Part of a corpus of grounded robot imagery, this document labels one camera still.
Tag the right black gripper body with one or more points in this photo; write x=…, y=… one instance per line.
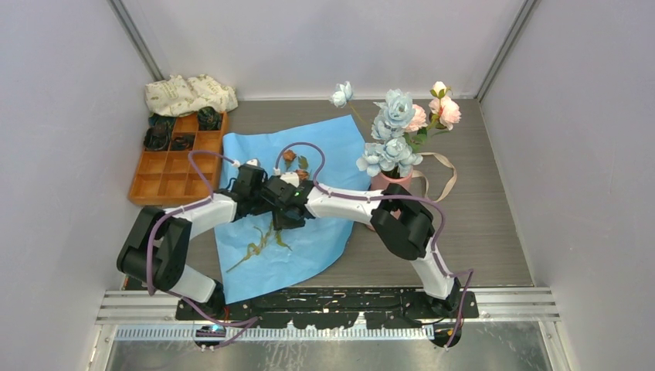
x=284, y=220

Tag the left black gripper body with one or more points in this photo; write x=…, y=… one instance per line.
x=261, y=205

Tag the orange rose stem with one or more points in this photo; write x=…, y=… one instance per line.
x=267, y=236
x=292, y=159

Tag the flower bouquet blue paper wrap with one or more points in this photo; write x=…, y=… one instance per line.
x=333, y=146

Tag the light blue flower stem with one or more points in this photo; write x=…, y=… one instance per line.
x=391, y=153

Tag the beige ribbon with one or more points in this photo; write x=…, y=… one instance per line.
x=439, y=180

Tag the pink peony flower stem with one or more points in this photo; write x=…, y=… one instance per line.
x=442, y=115

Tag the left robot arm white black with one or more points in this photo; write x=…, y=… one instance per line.
x=155, y=251

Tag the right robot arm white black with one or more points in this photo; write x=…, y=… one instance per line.
x=403, y=222

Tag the pink cylindrical vase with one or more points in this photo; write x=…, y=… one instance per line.
x=381, y=181

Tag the dark rolled sock top right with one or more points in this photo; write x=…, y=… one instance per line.
x=209, y=119

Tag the dark rolled sock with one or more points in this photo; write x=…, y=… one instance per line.
x=183, y=142
x=209, y=119
x=157, y=138

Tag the orange compartment tray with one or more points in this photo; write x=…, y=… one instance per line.
x=173, y=178

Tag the dark rolled sock middle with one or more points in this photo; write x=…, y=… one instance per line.
x=183, y=142

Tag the dark rolled sock left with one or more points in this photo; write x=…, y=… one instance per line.
x=157, y=138

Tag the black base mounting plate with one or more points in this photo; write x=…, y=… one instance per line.
x=328, y=308

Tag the cream patterned cloth bag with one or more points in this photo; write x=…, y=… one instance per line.
x=179, y=96

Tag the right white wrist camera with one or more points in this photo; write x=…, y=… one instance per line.
x=289, y=177

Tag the aluminium rail frame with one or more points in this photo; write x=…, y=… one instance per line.
x=508, y=323

